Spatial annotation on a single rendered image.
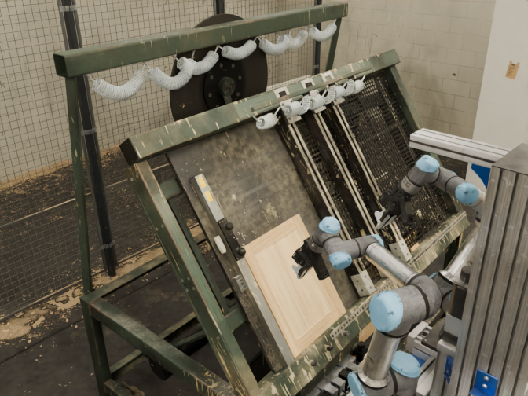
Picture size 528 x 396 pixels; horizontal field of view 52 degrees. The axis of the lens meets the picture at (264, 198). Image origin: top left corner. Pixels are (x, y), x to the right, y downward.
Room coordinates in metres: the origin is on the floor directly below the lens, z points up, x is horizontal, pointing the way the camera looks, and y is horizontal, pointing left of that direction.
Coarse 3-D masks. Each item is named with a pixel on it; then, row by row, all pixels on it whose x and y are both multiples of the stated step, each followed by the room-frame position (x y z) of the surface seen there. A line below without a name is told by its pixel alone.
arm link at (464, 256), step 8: (480, 216) 2.02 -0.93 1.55; (472, 232) 2.01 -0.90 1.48; (464, 240) 2.02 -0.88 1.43; (472, 240) 1.98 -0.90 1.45; (464, 248) 1.98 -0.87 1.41; (472, 248) 1.96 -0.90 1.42; (456, 256) 1.98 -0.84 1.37; (464, 256) 1.96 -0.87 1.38; (472, 256) 1.95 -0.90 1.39; (456, 264) 1.96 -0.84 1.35; (464, 264) 1.95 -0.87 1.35; (440, 272) 1.98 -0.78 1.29; (448, 272) 1.96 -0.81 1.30; (456, 272) 1.94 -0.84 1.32; (440, 280) 1.94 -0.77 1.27; (448, 280) 1.92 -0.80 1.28; (440, 288) 1.92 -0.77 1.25; (448, 288) 1.90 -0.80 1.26
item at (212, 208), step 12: (192, 180) 2.18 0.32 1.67; (204, 180) 2.19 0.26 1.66; (204, 204) 2.13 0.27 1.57; (216, 204) 2.14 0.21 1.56; (216, 216) 2.10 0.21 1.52; (216, 228) 2.09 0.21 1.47; (228, 252) 2.05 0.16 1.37; (240, 264) 2.02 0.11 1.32; (252, 276) 2.01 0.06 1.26; (252, 288) 1.97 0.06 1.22; (252, 300) 1.95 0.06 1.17; (264, 300) 1.97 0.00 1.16; (264, 312) 1.93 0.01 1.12; (264, 324) 1.91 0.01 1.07; (276, 324) 1.92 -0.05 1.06; (276, 336) 1.88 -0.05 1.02; (276, 348) 1.86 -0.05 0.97; (288, 348) 1.88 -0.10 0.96; (288, 360) 1.84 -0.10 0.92
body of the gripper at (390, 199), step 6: (396, 186) 1.92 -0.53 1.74; (384, 192) 1.93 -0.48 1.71; (390, 192) 1.93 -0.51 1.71; (396, 192) 1.92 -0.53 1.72; (402, 192) 1.87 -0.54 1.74; (384, 198) 1.92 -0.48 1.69; (390, 198) 1.90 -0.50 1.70; (396, 198) 1.90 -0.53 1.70; (384, 204) 1.91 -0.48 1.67; (390, 204) 1.89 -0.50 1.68; (396, 204) 1.87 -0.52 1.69; (396, 210) 1.88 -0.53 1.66
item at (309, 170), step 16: (304, 112) 2.64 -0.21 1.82; (288, 128) 2.67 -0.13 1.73; (288, 144) 2.67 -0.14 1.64; (304, 144) 2.67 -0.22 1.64; (304, 160) 2.60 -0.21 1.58; (304, 176) 2.60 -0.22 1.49; (320, 176) 2.60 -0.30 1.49; (320, 192) 2.53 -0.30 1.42; (320, 208) 2.53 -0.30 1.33; (352, 272) 2.38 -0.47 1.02; (368, 288) 2.33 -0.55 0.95
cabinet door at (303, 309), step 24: (264, 240) 2.19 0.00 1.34; (288, 240) 2.28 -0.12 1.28; (264, 264) 2.11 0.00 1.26; (288, 264) 2.19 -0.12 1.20; (264, 288) 2.03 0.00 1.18; (288, 288) 2.11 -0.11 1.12; (312, 288) 2.18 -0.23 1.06; (288, 312) 2.02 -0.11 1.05; (312, 312) 2.10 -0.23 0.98; (336, 312) 2.18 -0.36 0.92; (288, 336) 1.94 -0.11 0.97; (312, 336) 2.01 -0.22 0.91
